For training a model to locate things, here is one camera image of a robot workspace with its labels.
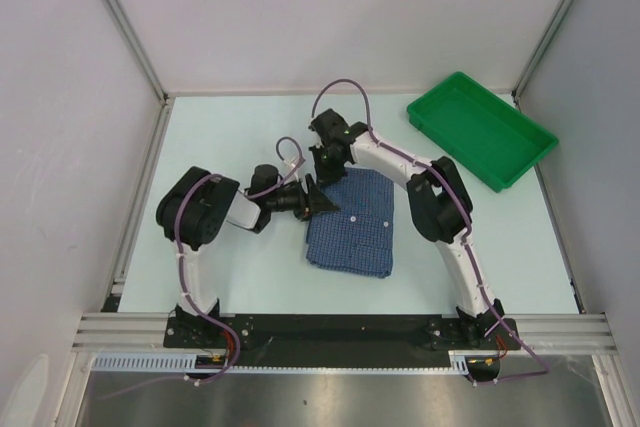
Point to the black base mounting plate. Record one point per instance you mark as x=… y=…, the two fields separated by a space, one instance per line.
x=289 y=340

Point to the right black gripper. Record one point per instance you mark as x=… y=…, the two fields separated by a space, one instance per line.
x=324 y=176

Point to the grey slotted cable duct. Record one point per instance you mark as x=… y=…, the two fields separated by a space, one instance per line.
x=195 y=364

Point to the green plastic tray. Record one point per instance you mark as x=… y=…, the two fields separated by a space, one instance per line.
x=489 y=137

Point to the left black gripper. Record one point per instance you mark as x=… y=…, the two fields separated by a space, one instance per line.
x=312 y=202

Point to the blue checkered long sleeve shirt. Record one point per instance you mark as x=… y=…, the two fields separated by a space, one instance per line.
x=358 y=237

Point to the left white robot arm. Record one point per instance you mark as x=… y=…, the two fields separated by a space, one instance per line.
x=196 y=208

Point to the aluminium frame rail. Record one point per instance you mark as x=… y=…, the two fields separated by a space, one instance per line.
x=580 y=334

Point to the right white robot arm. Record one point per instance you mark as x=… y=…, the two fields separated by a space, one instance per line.
x=440 y=208

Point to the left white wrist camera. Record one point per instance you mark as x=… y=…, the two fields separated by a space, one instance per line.
x=293 y=164

